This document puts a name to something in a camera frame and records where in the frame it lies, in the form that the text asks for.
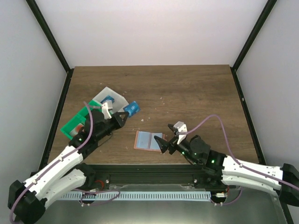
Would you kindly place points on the green plastic bin middle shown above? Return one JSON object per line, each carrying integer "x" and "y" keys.
{"x": 92, "y": 105}

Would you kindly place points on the blue card in bin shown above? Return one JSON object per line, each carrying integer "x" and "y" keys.
{"x": 108, "y": 98}

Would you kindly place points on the red dot card in bin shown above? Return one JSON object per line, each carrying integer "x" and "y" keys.
{"x": 76, "y": 129}

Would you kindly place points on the right black frame post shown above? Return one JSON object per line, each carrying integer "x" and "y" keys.
{"x": 254, "y": 32}

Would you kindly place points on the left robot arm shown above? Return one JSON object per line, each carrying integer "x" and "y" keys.
{"x": 28, "y": 200}

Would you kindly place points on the left black frame post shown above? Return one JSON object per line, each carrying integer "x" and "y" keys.
{"x": 48, "y": 33}

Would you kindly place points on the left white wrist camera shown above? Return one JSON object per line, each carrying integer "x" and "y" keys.
{"x": 105, "y": 108}

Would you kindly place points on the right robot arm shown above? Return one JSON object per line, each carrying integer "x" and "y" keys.
{"x": 281, "y": 181}

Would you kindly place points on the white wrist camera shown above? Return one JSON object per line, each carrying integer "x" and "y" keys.
{"x": 180, "y": 131}
{"x": 105, "y": 108}

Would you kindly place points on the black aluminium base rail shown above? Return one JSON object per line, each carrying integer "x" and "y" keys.
{"x": 105, "y": 176}

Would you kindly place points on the black frame post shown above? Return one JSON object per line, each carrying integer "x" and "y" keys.
{"x": 48, "y": 33}
{"x": 254, "y": 32}

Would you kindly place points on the light blue slotted cable duct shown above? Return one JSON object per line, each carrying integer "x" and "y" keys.
{"x": 141, "y": 196}

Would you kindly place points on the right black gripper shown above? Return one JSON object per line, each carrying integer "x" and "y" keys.
{"x": 172, "y": 143}

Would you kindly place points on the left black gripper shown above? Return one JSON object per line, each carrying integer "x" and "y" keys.
{"x": 121, "y": 123}

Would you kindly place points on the blue card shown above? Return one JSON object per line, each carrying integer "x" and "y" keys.
{"x": 108, "y": 98}
{"x": 132, "y": 108}

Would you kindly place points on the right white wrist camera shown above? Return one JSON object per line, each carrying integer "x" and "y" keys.
{"x": 180, "y": 131}

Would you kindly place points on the white plastic bin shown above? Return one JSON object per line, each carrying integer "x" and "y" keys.
{"x": 118, "y": 101}

